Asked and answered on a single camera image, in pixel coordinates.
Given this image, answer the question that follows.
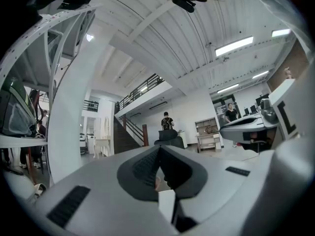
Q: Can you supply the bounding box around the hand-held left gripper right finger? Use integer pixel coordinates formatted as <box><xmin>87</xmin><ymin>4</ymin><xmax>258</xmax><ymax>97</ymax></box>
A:
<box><xmin>159</xmin><ymin>145</ymin><xmax>275</xmax><ymax>233</ymax></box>

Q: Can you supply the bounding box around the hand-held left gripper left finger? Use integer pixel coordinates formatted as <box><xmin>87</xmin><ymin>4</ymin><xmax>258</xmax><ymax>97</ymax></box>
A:
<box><xmin>36</xmin><ymin>145</ymin><xmax>178</xmax><ymax>236</ymax></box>

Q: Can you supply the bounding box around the long ceiling light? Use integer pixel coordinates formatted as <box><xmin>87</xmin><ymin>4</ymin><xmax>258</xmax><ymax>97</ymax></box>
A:
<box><xmin>215</xmin><ymin>35</ymin><xmax>254</xmax><ymax>58</ymax></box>
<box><xmin>271</xmin><ymin>28</ymin><xmax>292</xmax><ymax>38</ymax></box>
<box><xmin>252</xmin><ymin>70</ymin><xmax>270</xmax><ymax>80</ymax></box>
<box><xmin>217</xmin><ymin>83</ymin><xmax>240</xmax><ymax>94</ymax></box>

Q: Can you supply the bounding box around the black mezzanine railing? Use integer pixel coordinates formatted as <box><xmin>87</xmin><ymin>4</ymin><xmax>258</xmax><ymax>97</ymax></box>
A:
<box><xmin>114</xmin><ymin>73</ymin><xmax>165</xmax><ymax>114</ymax></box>

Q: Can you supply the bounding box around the green and grey bag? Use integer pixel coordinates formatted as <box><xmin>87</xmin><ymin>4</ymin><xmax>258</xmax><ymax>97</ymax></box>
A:
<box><xmin>0</xmin><ymin>76</ymin><xmax>39</xmax><ymax>137</ymax></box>

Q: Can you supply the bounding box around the white dressing table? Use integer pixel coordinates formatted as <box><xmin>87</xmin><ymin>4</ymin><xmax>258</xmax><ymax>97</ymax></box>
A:
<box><xmin>92</xmin><ymin>116</ymin><xmax>112</xmax><ymax>159</ymax></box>

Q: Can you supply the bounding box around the white metal shelving rack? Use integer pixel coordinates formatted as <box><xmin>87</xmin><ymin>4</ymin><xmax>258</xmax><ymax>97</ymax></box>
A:
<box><xmin>0</xmin><ymin>3</ymin><xmax>103</xmax><ymax>189</ymax></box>

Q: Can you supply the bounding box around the black computer monitor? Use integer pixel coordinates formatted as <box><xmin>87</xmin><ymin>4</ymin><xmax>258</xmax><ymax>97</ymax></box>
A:
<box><xmin>255</xmin><ymin>93</ymin><xmax>270</xmax><ymax>107</ymax></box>

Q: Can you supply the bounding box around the black head-worn camera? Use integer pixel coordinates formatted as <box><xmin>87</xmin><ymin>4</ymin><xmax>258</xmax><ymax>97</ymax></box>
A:
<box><xmin>171</xmin><ymin>0</ymin><xmax>197</xmax><ymax>14</ymax></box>

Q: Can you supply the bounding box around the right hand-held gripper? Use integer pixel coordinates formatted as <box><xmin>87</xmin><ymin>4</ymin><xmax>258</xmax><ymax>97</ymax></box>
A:
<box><xmin>220</xmin><ymin>58</ymin><xmax>315</xmax><ymax>145</ymax></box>

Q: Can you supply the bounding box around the black cloth bundle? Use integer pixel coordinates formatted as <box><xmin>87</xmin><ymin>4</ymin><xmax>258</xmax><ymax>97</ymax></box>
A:
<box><xmin>57</xmin><ymin>0</ymin><xmax>92</xmax><ymax>10</ymax></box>

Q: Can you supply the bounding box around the black office chair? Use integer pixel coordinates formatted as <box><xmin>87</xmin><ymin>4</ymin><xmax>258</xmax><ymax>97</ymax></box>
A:
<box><xmin>154</xmin><ymin>129</ymin><xmax>185</xmax><ymax>149</ymax></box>

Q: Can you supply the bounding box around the wooden cubby desk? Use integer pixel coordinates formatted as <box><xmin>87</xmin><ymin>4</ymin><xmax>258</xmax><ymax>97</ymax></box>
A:
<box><xmin>194</xmin><ymin>117</ymin><xmax>222</xmax><ymax>153</ymax></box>

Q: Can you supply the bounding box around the dark staircase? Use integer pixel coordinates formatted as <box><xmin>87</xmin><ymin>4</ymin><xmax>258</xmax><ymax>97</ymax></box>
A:
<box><xmin>113</xmin><ymin>114</ymin><xmax>149</xmax><ymax>154</ymax></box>

